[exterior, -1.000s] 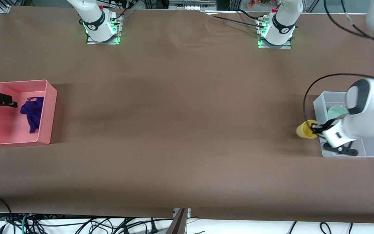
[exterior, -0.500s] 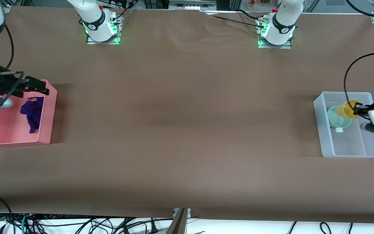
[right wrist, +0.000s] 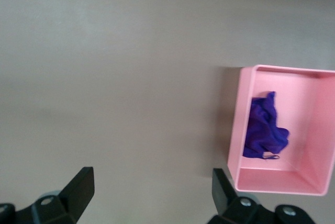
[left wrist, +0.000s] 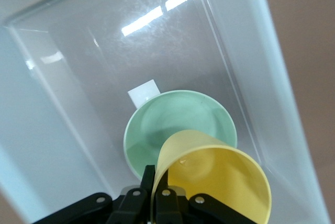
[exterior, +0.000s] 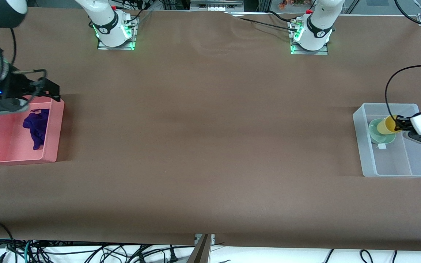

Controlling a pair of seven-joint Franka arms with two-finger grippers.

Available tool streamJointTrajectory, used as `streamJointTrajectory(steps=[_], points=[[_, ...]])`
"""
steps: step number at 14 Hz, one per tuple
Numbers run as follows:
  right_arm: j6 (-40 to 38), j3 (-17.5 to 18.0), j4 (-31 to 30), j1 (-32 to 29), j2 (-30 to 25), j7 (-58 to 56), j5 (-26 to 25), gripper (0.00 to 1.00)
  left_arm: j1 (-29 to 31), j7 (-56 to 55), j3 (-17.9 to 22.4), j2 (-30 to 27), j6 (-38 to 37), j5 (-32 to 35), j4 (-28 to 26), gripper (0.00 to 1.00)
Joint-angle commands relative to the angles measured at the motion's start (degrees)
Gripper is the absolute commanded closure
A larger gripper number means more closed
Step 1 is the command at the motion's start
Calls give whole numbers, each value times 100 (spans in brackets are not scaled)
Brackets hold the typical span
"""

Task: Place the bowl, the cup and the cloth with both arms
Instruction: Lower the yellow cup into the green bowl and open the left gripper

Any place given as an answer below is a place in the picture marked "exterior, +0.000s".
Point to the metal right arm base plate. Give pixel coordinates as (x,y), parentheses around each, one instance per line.
(115,48)

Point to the wooden post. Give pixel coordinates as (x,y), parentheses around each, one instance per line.
(200,252)

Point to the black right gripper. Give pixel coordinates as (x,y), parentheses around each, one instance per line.
(16,86)

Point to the pink plastic bin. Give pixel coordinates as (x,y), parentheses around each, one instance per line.
(9,142)

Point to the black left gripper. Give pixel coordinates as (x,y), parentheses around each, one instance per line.
(404,124)

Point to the orange background object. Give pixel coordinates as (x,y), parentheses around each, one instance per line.
(291,3)

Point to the purple cloth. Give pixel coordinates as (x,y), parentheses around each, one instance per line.
(37,126)

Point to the clear plastic bin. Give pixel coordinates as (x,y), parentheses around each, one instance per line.
(400,157)

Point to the yellow plastic cup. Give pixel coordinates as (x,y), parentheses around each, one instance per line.
(387,125)

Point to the mint green bowl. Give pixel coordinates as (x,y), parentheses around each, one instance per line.
(376,136)

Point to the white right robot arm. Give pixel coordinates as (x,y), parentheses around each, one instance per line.
(104,22)

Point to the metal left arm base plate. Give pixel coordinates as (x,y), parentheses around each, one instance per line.
(309,52)

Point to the white power strip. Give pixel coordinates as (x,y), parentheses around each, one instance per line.
(216,5)

